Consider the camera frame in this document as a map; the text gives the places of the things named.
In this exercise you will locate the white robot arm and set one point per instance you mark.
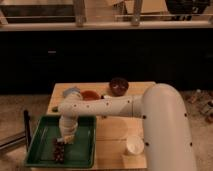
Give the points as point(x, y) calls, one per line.
point(167, 135)

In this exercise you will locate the green plastic tray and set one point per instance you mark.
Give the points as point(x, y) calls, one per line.
point(79, 155)

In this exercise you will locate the dark grape bunch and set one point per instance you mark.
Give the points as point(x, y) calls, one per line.
point(58, 153)

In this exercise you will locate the black chair frame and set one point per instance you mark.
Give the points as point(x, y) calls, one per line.
point(15, 141)

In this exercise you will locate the green cucumber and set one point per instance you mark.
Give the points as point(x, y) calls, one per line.
point(55, 109)

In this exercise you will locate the wooden window rail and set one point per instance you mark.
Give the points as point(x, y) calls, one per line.
point(106, 26)

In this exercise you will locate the grey-blue towel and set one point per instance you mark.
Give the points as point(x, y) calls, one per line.
point(60, 140)

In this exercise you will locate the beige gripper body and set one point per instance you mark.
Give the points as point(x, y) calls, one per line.
point(68, 136)

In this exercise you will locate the orange bowl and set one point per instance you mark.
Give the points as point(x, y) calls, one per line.
point(90, 95)

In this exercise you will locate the blue sponge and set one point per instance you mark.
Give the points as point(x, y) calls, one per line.
point(70, 90)

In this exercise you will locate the white plastic cup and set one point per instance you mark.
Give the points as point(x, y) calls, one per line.
point(134, 145)

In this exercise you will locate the dark brown bowl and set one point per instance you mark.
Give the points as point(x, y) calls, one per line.
point(118, 86)

